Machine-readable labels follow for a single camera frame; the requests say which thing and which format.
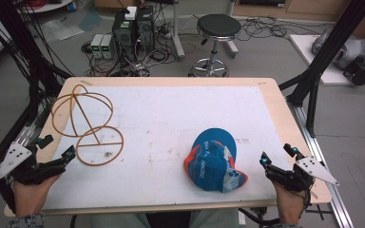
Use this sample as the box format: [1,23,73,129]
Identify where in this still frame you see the person's right hand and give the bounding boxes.
[271,180,309,226]

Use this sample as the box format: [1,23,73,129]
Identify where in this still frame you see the black floor cables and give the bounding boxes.
[237,15,289,43]

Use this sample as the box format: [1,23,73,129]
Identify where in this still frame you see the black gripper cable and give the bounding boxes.
[302,186,316,218]

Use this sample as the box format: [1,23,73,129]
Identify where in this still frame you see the grey robot head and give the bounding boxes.
[311,28,365,86]

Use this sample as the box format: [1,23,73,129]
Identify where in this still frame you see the blue and orange cap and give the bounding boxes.
[182,127,249,195]

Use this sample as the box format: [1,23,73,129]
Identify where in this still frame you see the wooden hoop hat stand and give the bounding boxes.
[50,84,125,167]

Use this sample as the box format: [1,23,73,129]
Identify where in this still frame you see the white floor board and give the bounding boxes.
[288,33,365,86]

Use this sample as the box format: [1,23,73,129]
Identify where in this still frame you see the white desk leg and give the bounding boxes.
[170,0,186,62]

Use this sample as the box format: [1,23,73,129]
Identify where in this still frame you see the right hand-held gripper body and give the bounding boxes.
[263,155,341,193]

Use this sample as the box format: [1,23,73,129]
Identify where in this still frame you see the aluminium rail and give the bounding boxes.
[285,100,356,228]
[0,104,50,207]

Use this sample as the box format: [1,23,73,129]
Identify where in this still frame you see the clear plastic sheet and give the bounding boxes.
[40,18,86,42]

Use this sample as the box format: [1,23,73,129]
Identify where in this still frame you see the black metal frame post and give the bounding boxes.
[0,0,65,194]
[278,0,365,138]

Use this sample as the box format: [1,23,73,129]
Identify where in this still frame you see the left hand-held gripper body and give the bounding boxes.
[0,142,68,186]

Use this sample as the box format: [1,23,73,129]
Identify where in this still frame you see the black round stool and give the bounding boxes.
[187,13,242,78]

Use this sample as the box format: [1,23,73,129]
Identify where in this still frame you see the white table mat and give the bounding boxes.
[42,85,295,211]

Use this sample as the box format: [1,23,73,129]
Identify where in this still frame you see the black computer tower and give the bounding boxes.
[135,5,156,52]
[111,9,138,62]

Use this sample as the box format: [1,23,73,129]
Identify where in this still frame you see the white box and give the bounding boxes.
[124,6,138,22]

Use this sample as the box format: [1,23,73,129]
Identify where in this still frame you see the grey power supply unit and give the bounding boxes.
[89,33,105,60]
[100,33,115,60]

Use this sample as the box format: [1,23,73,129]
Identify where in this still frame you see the person's left hand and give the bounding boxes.
[12,173,62,219]

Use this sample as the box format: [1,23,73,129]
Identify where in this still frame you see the tangle of floor cables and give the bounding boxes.
[81,28,179,78]

